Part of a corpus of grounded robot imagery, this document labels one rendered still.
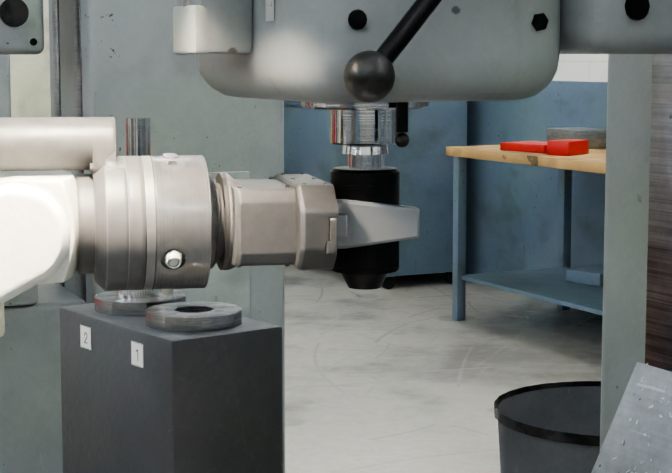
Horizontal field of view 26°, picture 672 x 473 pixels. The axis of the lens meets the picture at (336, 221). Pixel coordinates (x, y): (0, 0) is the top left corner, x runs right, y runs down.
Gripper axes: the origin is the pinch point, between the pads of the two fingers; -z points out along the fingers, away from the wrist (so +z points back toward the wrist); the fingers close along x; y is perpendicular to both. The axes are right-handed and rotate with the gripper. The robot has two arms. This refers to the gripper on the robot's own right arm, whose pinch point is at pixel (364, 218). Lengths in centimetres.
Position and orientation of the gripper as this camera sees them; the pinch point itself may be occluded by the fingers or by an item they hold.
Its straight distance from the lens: 98.8
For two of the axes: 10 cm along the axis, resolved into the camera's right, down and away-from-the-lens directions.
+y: -0.1, 9.9, 1.1
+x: -2.1, -1.1, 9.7
